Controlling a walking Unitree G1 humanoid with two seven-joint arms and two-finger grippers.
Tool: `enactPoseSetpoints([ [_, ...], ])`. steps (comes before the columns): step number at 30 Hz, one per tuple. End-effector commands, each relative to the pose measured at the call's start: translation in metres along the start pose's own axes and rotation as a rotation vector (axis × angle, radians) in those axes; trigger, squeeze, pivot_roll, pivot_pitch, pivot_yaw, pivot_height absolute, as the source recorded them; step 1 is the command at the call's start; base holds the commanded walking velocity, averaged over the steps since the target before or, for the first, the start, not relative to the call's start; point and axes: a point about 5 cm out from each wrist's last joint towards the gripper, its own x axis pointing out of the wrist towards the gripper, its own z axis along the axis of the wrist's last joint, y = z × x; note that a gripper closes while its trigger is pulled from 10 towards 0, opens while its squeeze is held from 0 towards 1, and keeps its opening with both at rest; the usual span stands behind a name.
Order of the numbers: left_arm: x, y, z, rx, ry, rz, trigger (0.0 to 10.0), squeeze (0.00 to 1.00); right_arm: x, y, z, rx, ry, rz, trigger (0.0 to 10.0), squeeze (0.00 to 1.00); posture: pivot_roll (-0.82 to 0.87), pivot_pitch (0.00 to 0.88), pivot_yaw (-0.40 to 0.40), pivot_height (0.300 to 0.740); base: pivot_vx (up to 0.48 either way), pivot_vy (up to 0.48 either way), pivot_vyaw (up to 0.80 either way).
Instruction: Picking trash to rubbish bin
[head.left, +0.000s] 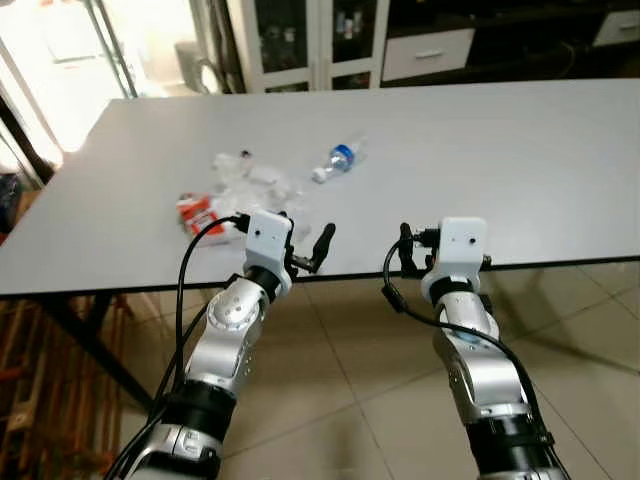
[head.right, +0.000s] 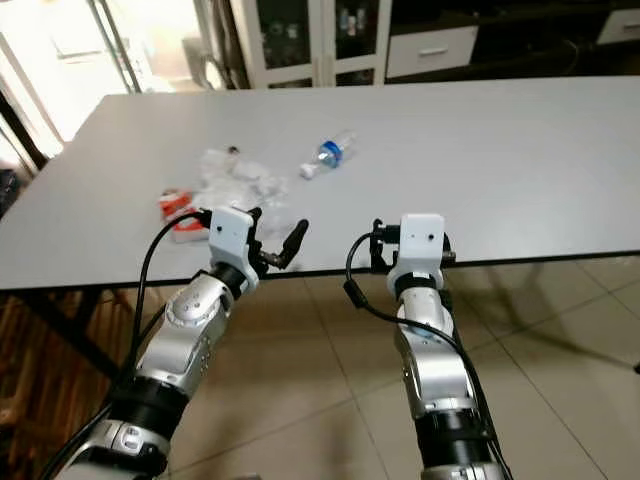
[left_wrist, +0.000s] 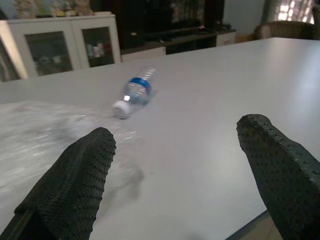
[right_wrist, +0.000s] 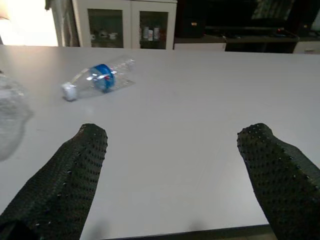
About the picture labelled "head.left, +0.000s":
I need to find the clear bottle with blue label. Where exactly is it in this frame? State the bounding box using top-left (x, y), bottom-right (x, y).
top-left (311, 138), bottom-right (366, 184)

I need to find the clear bubble wrap sheet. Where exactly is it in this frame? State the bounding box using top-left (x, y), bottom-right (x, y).
top-left (210, 150), bottom-right (311, 236)

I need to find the red and white package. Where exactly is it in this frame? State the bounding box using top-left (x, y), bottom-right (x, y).
top-left (177, 193), bottom-right (241, 239)

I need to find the white table with black legs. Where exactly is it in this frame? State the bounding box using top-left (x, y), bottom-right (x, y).
top-left (0, 78), bottom-right (640, 411)

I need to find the black standing fan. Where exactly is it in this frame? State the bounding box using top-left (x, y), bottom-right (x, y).
top-left (175, 40), bottom-right (229, 96)

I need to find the white glass door cabinet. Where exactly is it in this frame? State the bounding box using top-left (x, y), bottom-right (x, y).
top-left (228, 0), bottom-right (391, 93)

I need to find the white drawer front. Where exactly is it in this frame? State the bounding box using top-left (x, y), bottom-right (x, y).
top-left (382, 28), bottom-right (477, 83)
top-left (592, 10), bottom-right (640, 48)

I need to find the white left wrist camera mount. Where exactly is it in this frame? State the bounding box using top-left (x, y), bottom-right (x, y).
top-left (243, 210), bottom-right (296, 269)

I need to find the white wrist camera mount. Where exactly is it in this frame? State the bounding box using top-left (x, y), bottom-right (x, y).
top-left (424, 217), bottom-right (490, 289)
top-left (243, 210), bottom-right (296, 269)

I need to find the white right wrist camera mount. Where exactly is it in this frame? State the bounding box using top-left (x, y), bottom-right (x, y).
top-left (424, 217), bottom-right (490, 289)

